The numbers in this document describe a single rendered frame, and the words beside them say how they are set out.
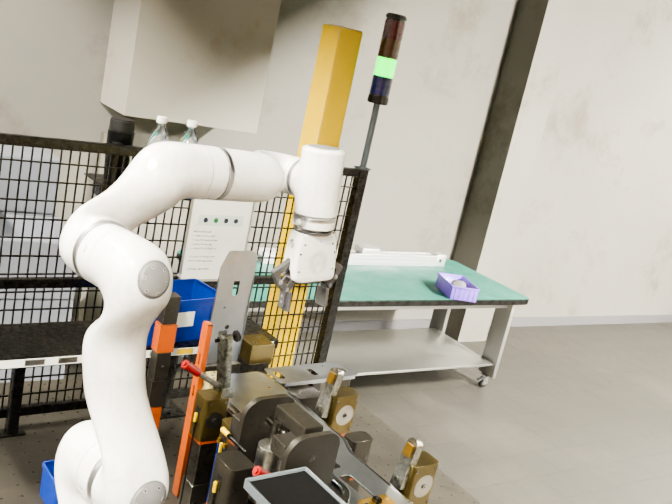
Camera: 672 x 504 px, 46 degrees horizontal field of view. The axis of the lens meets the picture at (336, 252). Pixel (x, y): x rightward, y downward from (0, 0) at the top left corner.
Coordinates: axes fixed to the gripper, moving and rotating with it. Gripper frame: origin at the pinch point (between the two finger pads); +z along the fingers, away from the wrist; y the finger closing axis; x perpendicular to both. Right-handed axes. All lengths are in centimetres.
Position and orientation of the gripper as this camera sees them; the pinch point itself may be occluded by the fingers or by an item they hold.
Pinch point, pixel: (303, 302)
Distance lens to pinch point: 160.9
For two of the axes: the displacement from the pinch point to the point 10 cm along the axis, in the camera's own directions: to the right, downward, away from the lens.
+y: 7.8, -0.6, 6.2
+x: -6.1, -2.9, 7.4
